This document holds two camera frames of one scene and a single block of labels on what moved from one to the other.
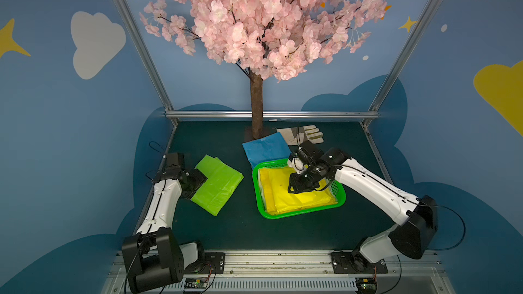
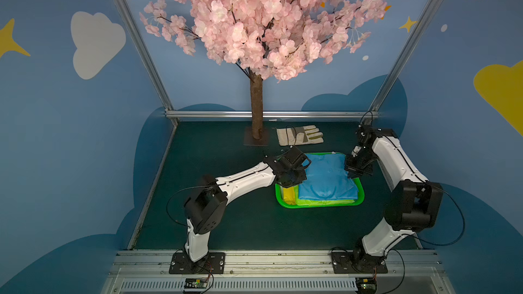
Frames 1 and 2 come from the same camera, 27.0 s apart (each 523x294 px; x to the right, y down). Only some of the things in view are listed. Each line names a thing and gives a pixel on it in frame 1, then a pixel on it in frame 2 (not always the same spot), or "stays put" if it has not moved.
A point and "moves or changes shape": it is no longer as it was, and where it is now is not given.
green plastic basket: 336,184 → 280,202
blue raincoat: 271,147 moves or changes shape
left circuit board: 195,283 stays put
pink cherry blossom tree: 266,22 stays put
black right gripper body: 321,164 → 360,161
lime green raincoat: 223,182 moves or changes shape
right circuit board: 366,285 stays put
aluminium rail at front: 308,272 stays put
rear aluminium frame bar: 273,114 stays put
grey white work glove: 295,135 stays put
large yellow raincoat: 275,182 moves or changes shape
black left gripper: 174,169 → 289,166
